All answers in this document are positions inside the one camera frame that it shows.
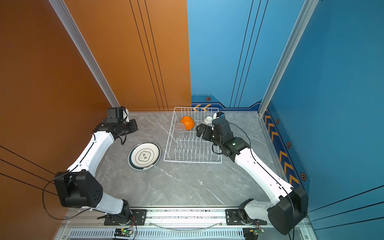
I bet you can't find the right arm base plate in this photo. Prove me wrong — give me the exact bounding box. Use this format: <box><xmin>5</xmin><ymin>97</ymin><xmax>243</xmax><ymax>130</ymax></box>
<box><xmin>225</xmin><ymin>209</ymin><xmax>267</xmax><ymax>226</ymax></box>

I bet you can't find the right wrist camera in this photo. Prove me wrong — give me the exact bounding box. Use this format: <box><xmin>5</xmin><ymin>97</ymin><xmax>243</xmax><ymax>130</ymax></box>
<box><xmin>213</xmin><ymin>112</ymin><xmax>225</xmax><ymax>120</ymax></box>

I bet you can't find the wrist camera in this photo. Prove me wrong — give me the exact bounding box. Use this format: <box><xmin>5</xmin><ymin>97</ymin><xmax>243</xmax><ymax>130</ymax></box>
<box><xmin>213</xmin><ymin>112</ymin><xmax>225</xmax><ymax>120</ymax></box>
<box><xmin>120</xmin><ymin>107</ymin><xmax>130</xmax><ymax>123</ymax></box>

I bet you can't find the left circuit board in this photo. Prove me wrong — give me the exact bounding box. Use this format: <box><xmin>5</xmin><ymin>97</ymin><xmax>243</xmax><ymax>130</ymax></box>
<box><xmin>114</xmin><ymin>228</ymin><xmax>134</xmax><ymax>239</ymax></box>

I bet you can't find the white plate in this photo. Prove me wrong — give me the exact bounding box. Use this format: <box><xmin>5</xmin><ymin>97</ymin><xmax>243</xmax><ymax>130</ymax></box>
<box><xmin>127</xmin><ymin>142</ymin><xmax>161</xmax><ymax>171</ymax></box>

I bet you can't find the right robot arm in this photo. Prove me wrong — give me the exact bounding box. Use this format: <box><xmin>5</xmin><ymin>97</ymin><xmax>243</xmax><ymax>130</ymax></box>
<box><xmin>196</xmin><ymin>115</ymin><xmax>309</xmax><ymax>238</ymax></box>

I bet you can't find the clear glass cup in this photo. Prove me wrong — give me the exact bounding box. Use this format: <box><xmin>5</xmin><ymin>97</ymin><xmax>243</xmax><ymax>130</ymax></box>
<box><xmin>175</xmin><ymin>122</ymin><xmax>187</xmax><ymax>133</ymax></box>

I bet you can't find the aluminium front rail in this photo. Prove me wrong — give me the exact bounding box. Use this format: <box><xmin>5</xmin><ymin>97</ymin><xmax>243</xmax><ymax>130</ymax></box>
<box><xmin>55</xmin><ymin>207</ymin><xmax>317</xmax><ymax>240</ymax></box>

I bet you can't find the circuit board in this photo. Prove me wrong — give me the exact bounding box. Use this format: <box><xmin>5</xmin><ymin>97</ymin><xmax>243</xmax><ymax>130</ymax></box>
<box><xmin>243</xmin><ymin>228</ymin><xmax>265</xmax><ymax>240</ymax></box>
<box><xmin>114</xmin><ymin>228</ymin><xmax>134</xmax><ymax>239</ymax></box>

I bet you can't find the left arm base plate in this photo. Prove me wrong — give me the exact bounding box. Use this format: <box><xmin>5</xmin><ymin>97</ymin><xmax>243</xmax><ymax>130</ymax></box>
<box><xmin>104</xmin><ymin>209</ymin><xmax>147</xmax><ymax>227</ymax></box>

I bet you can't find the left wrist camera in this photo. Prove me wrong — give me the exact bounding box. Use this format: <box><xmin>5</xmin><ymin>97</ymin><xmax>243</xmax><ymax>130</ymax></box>
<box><xmin>120</xmin><ymin>107</ymin><xmax>130</xmax><ymax>123</ymax></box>

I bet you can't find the white wire dish rack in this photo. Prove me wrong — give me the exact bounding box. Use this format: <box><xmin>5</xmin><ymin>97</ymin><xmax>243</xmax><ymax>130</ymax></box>
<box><xmin>164</xmin><ymin>107</ymin><xmax>222</xmax><ymax>164</ymax></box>

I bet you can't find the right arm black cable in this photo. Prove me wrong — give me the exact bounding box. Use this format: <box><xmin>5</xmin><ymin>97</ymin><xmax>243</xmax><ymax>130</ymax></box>
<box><xmin>211</xmin><ymin>122</ymin><xmax>298</xmax><ymax>240</ymax></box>

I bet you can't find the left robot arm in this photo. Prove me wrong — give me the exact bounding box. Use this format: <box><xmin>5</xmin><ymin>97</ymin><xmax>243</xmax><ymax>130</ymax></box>
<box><xmin>53</xmin><ymin>107</ymin><xmax>138</xmax><ymax>225</ymax></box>

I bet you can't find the right circuit board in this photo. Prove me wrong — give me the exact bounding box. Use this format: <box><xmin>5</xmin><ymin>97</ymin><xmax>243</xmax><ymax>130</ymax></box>
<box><xmin>243</xmin><ymin>228</ymin><xmax>265</xmax><ymax>240</ymax></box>

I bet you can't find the white small bowl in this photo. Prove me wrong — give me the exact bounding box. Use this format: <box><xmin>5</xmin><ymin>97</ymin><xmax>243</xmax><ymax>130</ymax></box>
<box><xmin>204</xmin><ymin>116</ymin><xmax>214</xmax><ymax>125</ymax></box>

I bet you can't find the orange bowl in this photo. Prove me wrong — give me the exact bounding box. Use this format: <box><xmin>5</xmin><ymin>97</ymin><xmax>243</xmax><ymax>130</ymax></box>
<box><xmin>180</xmin><ymin>116</ymin><xmax>195</xmax><ymax>131</ymax></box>

